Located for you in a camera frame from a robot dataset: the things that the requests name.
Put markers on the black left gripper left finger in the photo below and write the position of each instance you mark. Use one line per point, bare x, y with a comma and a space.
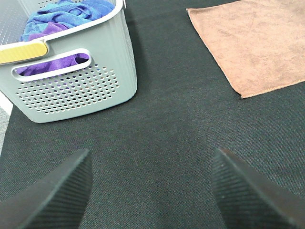
58, 201

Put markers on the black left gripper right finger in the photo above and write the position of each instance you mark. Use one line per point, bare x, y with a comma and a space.
248, 200

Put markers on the grey perforated laundry basket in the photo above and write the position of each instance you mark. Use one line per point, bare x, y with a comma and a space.
106, 79

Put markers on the brown microfibre towel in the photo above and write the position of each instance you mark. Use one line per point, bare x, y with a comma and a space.
258, 44

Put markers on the blue towel in basket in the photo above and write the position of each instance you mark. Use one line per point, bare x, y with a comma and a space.
63, 15

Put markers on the purple towel in basket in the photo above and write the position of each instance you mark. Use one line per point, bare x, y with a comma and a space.
52, 64

